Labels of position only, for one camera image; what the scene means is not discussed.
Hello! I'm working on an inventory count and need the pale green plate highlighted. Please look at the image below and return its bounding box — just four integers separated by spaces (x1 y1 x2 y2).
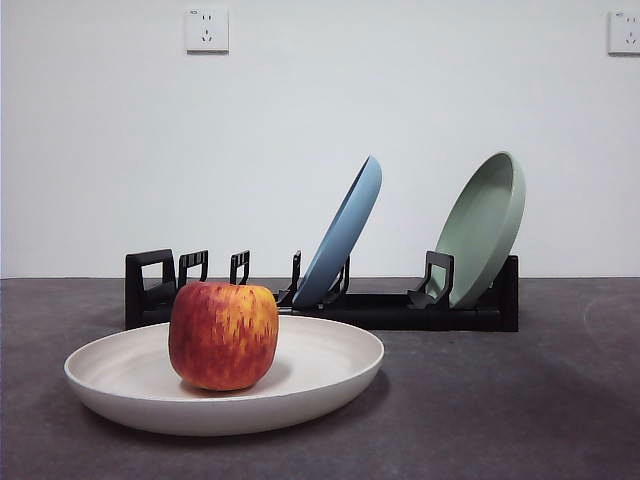
433 151 527 309

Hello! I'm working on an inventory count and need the red yellow apple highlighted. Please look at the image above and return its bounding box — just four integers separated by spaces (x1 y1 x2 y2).
168 280 280 392

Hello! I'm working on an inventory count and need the black plate rack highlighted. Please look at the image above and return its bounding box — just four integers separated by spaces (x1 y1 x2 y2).
124 248 520 332

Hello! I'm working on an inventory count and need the white wall socket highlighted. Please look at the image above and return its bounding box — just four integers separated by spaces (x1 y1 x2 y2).
608 10 640 56
185 7 230 55

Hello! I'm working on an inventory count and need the light blue plate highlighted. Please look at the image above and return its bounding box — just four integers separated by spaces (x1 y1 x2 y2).
292 153 384 307

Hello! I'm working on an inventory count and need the pale yellow cream plate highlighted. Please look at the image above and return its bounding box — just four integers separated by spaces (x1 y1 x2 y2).
63 315 386 437

